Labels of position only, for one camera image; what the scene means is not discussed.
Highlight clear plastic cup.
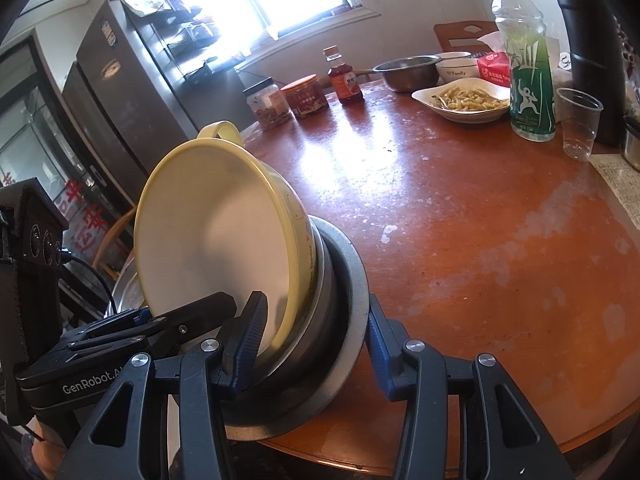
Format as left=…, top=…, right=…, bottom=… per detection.
left=556, top=87, right=605, bottom=162

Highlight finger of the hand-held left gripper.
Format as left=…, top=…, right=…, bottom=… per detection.
left=82, top=307, right=153, bottom=336
left=67, top=292, right=239, bottom=361

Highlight printed paper sheet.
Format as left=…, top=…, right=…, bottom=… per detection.
left=590, top=152, right=640, bottom=241

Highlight large steel bowl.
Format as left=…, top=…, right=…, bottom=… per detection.
left=220, top=214, right=373, bottom=443

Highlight dark berry sprig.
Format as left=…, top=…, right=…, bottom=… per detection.
left=617, top=10, right=640, bottom=96

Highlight white dish of noodles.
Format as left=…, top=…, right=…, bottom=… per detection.
left=411, top=78, right=513, bottom=123

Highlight clear jar black lid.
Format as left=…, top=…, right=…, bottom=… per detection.
left=242, top=77, right=296, bottom=131

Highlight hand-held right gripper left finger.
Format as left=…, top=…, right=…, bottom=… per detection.
left=55, top=290, right=269, bottom=480

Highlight black cable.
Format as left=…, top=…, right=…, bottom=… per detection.
left=60, top=250, right=118, bottom=318

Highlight yellow bowl with handle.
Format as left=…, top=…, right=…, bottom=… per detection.
left=133, top=121, right=321, bottom=361

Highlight red tissue packet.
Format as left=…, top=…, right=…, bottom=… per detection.
left=475, top=31, right=513, bottom=88

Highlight steel basin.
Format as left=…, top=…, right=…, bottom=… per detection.
left=372, top=56, right=443, bottom=93

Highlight wooden chair back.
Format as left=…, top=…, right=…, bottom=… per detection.
left=432, top=20, right=501, bottom=56

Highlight black thermos flask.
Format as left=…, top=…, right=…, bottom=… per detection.
left=547, top=0, right=631, bottom=148

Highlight small steel cup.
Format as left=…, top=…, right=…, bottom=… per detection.
left=620, top=115, right=640, bottom=173

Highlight shallow steel plate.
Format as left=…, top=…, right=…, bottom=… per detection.
left=111, top=255, right=151, bottom=313

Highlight glass door red decals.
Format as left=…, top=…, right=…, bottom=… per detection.
left=0, top=30, right=136, bottom=281

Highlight grey refrigerator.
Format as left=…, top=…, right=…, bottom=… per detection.
left=60, top=0, right=201, bottom=206

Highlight wooden chair with curved rail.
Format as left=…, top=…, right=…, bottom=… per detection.
left=90, top=207, right=138, bottom=281

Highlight green-label plastic bottle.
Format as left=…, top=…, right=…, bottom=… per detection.
left=490, top=0, right=557, bottom=143

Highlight small steel bowl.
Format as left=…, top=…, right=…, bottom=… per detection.
left=250, top=222, right=333, bottom=386

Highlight red-label jar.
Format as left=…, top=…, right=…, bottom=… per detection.
left=279, top=74, right=330, bottom=120

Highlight amber sauce bottle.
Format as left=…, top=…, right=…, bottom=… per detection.
left=322, top=46, right=365, bottom=107

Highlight white ceramic bowl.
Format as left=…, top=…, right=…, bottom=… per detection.
left=434, top=51, right=482, bottom=82

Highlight black storage rack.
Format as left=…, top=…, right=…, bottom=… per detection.
left=120, top=0, right=241, bottom=96

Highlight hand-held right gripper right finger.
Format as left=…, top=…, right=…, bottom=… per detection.
left=367, top=292, right=576, bottom=480

